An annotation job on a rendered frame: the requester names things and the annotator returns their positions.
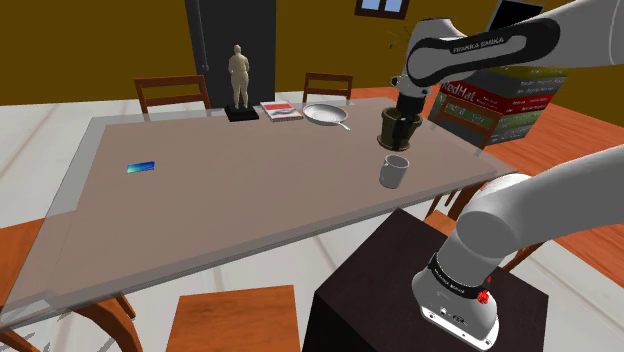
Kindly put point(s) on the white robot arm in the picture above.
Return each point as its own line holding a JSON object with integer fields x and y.
{"x": 507, "y": 214}

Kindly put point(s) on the red and white book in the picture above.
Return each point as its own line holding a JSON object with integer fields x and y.
{"x": 280, "y": 110}

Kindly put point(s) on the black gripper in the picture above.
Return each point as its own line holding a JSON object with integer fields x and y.
{"x": 407, "y": 104}

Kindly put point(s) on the wooden chair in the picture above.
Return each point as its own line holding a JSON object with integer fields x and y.
{"x": 170, "y": 95}
{"x": 327, "y": 86}
{"x": 234, "y": 322}
{"x": 19, "y": 244}
{"x": 453, "y": 214}
{"x": 465, "y": 122}

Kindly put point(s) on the grey frying pan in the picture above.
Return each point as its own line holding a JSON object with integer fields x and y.
{"x": 324, "y": 115}

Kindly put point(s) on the dark door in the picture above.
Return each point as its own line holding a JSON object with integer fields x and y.
{"x": 239, "y": 29}

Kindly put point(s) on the blue card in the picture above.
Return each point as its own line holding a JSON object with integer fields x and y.
{"x": 141, "y": 167}

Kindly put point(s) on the dark olive plant pot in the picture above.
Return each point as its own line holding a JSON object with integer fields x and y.
{"x": 390, "y": 129}

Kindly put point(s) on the beige human figure statue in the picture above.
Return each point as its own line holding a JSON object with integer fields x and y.
{"x": 239, "y": 78}

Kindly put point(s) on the window with brown frame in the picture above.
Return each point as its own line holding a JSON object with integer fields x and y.
{"x": 382, "y": 7}

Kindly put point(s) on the dark robot stand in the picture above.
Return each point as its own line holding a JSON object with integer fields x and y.
{"x": 390, "y": 287}

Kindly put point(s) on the brown dining table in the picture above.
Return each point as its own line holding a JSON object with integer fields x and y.
{"x": 234, "y": 185}

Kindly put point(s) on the stack of large books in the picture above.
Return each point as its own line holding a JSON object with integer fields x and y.
{"x": 507, "y": 105}

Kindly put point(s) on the grey mug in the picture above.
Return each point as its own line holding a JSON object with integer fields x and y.
{"x": 393, "y": 171}

